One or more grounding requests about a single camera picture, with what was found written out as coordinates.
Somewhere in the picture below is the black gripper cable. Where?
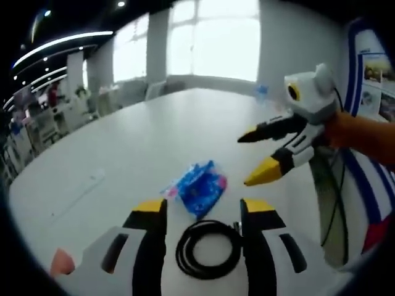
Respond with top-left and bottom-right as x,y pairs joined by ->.
320,83 -> 349,248

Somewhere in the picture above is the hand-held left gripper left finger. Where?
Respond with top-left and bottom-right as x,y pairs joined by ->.
73,199 -> 168,296

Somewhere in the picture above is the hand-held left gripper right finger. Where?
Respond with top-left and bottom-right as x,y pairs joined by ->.
239,198 -> 310,296

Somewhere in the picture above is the person's left hand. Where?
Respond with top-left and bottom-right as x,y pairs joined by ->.
50,248 -> 76,278

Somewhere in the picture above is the white table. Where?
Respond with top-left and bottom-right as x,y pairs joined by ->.
9,88 -> 340,296

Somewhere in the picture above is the wall poster board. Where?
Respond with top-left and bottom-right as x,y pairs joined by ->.
344,18 -> 395,124

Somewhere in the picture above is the curved ceiling light strip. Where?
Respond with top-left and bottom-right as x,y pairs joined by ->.
12,30 -> 114,70

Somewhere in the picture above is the blue packet with pink label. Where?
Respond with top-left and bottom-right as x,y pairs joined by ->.
159,159 -> 228,220

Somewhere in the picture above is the blue packet with round pad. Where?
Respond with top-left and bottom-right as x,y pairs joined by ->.
254,83 -> 270,100

